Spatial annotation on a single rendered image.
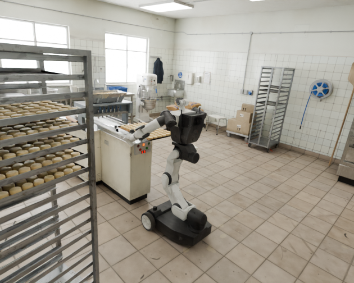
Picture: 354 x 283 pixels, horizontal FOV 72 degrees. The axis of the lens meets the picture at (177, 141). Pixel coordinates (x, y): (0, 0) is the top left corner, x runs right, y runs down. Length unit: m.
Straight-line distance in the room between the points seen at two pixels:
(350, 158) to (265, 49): 3.09
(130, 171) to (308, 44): 4.62
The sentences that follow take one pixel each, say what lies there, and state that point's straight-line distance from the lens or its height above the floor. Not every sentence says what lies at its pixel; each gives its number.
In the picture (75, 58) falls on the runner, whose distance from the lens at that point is 1.41.
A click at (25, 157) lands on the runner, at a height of 1.32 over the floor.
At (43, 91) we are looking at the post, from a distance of 1.81.
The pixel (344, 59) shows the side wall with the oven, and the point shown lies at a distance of 5.93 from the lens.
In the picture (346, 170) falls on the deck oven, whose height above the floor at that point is 0.24.
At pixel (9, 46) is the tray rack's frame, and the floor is 1.81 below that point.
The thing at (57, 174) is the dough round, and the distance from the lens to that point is 1.53.
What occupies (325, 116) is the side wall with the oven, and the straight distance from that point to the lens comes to 6.01.
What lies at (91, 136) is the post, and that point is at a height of 1.36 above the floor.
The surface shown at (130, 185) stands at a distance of 3.11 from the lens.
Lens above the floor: 1.81
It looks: 18 degrees down
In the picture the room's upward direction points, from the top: 4 degrees clockwise
